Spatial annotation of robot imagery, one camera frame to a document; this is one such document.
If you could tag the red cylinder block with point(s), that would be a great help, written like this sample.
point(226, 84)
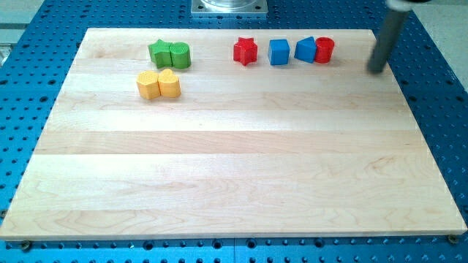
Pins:
point(324, 49)

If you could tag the yellow hexagon block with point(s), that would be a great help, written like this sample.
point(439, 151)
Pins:
point(147, 83)

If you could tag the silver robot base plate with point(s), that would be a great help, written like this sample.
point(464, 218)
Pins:
point(229, 8)

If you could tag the light wooden board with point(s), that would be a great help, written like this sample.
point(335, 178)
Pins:
point(294, 150)

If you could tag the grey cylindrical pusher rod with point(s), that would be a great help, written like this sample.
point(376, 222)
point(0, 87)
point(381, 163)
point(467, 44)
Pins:
point(386, 40)

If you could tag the yellow heart block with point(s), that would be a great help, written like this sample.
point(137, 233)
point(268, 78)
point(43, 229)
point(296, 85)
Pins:
point(169, 84)

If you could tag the green cylinder block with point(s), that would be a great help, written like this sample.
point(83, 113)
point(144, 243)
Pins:
point(180, 55)

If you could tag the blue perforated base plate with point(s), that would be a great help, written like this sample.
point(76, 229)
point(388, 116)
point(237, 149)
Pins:
point(52, 32)

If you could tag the red star block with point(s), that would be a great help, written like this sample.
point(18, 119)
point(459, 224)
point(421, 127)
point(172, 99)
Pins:
point(245, 51)

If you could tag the blue triangle block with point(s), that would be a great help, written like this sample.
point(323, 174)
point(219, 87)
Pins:
point(305, 50)

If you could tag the blue cube block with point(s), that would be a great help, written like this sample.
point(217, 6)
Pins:
point(278, 52)

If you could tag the green star block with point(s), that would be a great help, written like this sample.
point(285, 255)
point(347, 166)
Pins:
point(160, 53)

